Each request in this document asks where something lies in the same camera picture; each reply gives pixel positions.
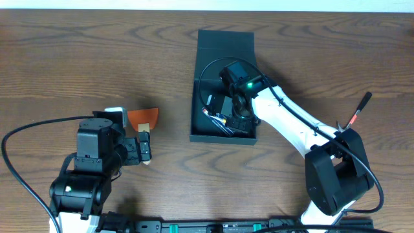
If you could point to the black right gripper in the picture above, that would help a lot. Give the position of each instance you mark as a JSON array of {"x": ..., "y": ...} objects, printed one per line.
[{"x": 244, "y": 127}]

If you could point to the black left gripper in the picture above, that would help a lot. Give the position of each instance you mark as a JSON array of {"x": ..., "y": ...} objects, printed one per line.
[{"x": 143, "y": 147}]

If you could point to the yellow black handled screwdriver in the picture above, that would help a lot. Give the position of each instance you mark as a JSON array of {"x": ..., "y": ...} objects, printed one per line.
[{"x": 220, "y": 119}]

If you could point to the clear precision screwdriver set case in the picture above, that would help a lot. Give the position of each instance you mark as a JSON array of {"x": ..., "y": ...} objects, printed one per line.
[{"x": 226, "y": 130}]

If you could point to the red black handled hammer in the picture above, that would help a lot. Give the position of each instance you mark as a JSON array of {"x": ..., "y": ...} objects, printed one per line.
[{"x": 359, "y": 108}]

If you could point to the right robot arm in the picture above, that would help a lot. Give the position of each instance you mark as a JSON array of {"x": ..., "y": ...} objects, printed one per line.
[{"x": 337, "y": 171}]

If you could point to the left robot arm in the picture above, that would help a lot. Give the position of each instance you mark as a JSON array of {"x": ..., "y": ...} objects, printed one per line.
[{"x": 85, "y": 181}]

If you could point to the dark green open gift box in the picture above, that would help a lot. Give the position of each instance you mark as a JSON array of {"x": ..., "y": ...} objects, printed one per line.
[{"x": 216, "y": 49}]

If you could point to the orange scraper with wooden handle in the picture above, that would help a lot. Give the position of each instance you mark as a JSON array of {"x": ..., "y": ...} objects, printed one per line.
[{"x": 143, "y": 120}]

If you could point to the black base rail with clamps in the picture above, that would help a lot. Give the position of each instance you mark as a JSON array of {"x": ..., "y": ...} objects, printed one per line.
[{"x": 207, "y": 226}]

